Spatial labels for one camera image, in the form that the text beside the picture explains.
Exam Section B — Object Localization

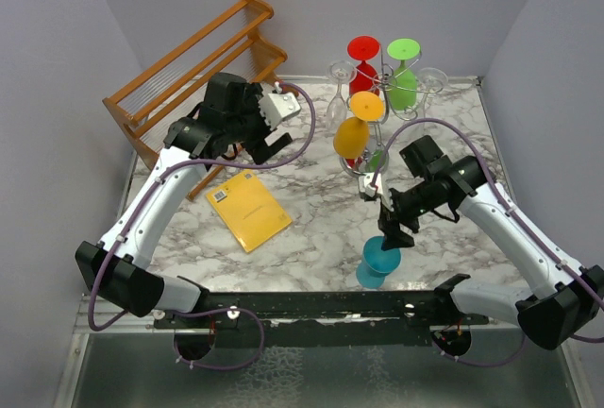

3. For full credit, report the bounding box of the orange plastic wine glass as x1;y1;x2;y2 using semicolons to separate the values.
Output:
333;91;385;160

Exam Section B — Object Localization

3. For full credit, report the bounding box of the wooden shelf rack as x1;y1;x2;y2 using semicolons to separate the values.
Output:
102;0;300;202

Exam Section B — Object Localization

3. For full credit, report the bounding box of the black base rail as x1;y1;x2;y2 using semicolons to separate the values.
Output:
154;290;488;349

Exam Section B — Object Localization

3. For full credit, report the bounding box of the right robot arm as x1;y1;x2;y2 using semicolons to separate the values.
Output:
359;136;603;350

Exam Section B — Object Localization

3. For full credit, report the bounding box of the red plastic wine glass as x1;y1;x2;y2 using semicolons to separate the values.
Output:
347;35;380;95

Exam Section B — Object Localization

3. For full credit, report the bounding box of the green plastic wine glass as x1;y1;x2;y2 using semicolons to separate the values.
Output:
387;38;421;111

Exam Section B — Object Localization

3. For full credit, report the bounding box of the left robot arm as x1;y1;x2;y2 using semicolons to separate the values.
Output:
75;73;301;328

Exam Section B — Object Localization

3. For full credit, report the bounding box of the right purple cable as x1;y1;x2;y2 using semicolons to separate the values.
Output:
372;117;604;344

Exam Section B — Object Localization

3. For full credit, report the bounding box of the chrome wine glass rack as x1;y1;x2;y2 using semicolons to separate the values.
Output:
339;60;445;179

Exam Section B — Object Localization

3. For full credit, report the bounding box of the yellow book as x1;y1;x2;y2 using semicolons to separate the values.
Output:
206;169;292;253

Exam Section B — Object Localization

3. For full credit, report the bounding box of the blue plastic wine glass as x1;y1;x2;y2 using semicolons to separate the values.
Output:
356;236;401;289

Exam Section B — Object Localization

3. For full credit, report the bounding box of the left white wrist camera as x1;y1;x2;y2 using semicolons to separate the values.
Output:
259;90;301;131

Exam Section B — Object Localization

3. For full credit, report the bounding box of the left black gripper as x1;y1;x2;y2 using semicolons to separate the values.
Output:
226;84;293;164

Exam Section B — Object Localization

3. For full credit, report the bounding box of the clear champagne flute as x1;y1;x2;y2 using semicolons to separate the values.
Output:
326;60;356;131
403;67;448;123

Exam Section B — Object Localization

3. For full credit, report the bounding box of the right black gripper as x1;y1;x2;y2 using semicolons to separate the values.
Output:
377;178;446;248

